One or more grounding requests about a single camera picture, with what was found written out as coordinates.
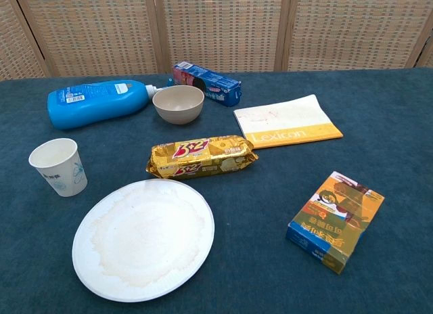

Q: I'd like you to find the blue cookie box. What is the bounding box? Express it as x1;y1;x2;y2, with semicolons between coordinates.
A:
172;60;242;108

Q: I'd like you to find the gold cracker packet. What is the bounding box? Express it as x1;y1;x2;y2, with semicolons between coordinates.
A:
145;135;259;180

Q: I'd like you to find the white yellow Lexicon booklet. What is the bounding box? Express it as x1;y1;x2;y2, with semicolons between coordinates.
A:
233;93;344;150

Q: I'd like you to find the yellow blue carton box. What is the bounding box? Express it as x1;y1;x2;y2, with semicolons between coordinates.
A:
286;171;386;275

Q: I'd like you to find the teal table cloth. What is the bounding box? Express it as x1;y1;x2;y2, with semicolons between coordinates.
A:
0;67;433;314

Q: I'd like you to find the white round plate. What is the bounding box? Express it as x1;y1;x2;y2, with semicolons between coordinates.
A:
71;178;216;303

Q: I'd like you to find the beige bowl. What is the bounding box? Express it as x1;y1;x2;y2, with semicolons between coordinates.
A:
152;85;205;126

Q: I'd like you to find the white paper cup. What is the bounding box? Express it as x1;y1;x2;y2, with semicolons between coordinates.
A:
28;137;89;198

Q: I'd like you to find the woven bamboo folding screen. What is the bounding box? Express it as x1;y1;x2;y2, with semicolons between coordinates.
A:
0;0;433;81

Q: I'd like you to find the blue pump detergent bottle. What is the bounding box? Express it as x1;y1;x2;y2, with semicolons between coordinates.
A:
47;77;175;131

